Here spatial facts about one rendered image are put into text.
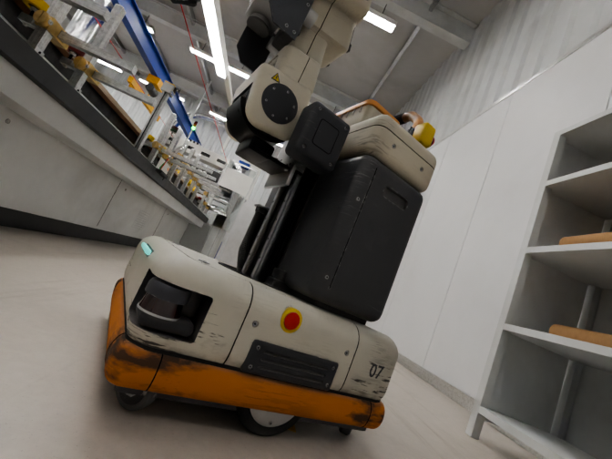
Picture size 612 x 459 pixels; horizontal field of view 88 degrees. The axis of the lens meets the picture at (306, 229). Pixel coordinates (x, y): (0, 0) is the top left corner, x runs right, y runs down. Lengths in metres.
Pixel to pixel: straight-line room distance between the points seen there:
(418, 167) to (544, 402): 1.40
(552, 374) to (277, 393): 1.53
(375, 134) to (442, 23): 5.36
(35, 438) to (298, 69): 0.89
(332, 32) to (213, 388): 0.97
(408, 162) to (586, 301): 1.41
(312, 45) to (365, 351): 0.85
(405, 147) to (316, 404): 0.67
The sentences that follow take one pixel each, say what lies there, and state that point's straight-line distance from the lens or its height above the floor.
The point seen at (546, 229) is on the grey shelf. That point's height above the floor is 1.04.
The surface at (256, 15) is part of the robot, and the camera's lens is 1.19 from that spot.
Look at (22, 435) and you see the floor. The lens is 0.61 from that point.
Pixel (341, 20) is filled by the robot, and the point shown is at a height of 1.08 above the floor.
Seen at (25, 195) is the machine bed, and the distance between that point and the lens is 2.21.
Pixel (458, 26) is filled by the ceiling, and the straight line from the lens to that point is 6.30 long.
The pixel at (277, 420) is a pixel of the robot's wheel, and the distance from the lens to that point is 0.78.
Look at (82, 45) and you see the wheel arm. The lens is 1.61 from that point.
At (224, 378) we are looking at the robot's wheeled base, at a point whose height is 0.10.
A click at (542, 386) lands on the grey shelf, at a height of 0.32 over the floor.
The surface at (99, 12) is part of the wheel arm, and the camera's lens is 1.33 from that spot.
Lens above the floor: 0.32
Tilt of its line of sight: 9 degrees up
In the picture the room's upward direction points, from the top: 23 degrees clockwise
